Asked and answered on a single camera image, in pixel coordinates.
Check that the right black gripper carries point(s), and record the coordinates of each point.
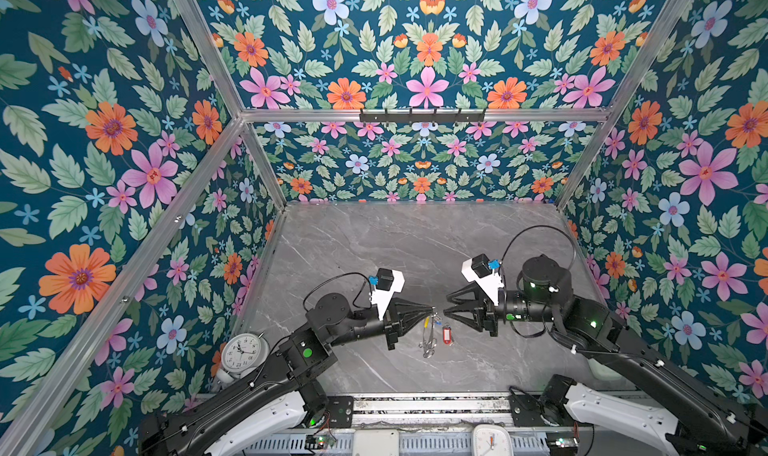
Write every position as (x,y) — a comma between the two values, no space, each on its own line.
(484,317)

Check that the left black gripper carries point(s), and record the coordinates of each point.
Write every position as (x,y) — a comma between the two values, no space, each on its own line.
(394,319)

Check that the grey yellow keyring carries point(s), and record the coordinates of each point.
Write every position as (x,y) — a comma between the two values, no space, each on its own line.
(431,335)

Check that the red capped key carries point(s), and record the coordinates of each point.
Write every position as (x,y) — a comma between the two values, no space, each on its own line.
(447,336)

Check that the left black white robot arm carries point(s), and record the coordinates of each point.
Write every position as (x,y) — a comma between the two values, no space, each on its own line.
(284,391)

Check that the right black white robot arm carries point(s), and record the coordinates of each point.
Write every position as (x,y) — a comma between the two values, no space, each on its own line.
(685,417)

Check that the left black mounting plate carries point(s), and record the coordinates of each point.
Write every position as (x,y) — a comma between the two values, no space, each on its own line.
(336,413)

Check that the black mounting plate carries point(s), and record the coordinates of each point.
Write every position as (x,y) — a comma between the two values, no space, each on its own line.
(525,410)
(336,413)

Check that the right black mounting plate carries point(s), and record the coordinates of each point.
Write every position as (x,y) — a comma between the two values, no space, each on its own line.
(525,410)

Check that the white square device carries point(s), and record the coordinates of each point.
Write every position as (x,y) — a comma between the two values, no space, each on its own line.
(379,442)

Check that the pale green sponge block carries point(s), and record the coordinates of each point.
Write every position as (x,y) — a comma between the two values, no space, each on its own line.
(603,372)

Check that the left small circuit board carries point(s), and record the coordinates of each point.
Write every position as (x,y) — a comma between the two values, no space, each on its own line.
(314,443)

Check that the small circuit board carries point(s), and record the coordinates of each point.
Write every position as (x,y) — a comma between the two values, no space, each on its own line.
(314,443)
(562,445)

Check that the right small circuit board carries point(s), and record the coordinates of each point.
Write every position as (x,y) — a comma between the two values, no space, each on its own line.
(562,445)

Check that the white alarm clock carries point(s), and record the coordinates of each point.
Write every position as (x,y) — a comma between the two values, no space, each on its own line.
(241,355)

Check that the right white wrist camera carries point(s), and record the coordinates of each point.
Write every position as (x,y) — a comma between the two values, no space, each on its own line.
(485,273)

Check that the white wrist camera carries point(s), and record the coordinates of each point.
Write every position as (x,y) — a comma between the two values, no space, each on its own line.
(485,273)
(385,284)

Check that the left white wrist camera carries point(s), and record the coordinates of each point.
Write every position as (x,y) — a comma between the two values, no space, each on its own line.
(385,284)

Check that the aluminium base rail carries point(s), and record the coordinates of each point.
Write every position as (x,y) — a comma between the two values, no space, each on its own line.
(432,411)

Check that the black hook rail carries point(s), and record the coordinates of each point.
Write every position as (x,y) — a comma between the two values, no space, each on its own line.
(408,116)

